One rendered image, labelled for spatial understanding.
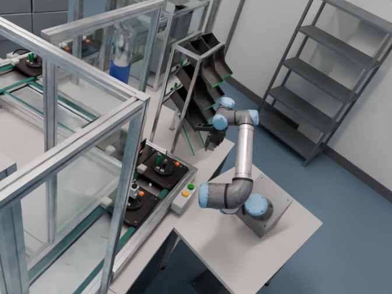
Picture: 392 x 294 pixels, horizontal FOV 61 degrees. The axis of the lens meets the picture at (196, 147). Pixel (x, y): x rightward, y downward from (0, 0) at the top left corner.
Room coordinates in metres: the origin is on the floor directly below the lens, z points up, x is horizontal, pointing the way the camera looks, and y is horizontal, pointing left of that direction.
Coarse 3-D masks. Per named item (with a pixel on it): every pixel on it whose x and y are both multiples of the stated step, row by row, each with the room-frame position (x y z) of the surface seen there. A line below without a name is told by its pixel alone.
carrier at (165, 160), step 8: (160, 152) 1.66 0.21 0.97; (152, 160) 1.56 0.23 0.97; (160, 160) 1.55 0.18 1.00; (168, 160) 1.59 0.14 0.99; (144, 168) 1.45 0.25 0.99; (152, 168) 1.49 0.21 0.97; (160, 168) 1.50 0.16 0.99; (168, 168) 1.52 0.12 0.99; (176, 168) 1.57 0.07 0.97; (184, 168) 1.59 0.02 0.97; (152, 176) 1.43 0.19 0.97; (160, 176) 1.45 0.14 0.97; (168, 176) 1.47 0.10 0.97; (176, 176) 1.50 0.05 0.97; (160, 184) 1.40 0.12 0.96; (168, 184) 1.41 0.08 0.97
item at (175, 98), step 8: (184, 88) 1.92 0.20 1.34; (176, 96) 1.79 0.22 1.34; (184, 96) 1.90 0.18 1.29; (176, 104) 1.78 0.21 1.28; (192, 104) 1.88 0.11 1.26; (192, 112) 1.83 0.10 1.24; (200, 112) 1.85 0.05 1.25; (192, 120) 1.77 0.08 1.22; (200, 120) 1.82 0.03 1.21; (192, 128) 1.72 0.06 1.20
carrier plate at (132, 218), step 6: (144, 192) 1.28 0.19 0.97; (144, 198) 1.24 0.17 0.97; (156, 198) 1.27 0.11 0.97; (144, 204) 1.21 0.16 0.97; (150, 204) 1.22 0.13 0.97; (156, 204) 1.25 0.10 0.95; (126, 210) 1.13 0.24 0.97; (138, 210) 1.15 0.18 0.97; (144, 210) 1.17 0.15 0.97; (150, 210) 1.18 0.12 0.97; (126, 216) 1.09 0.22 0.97; (132, 216) 1.10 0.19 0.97; (138, 216) 1.11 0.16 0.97; (144, 216) 1.13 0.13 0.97; (132, 222) 1.07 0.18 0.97; (138, 222) 1.08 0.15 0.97
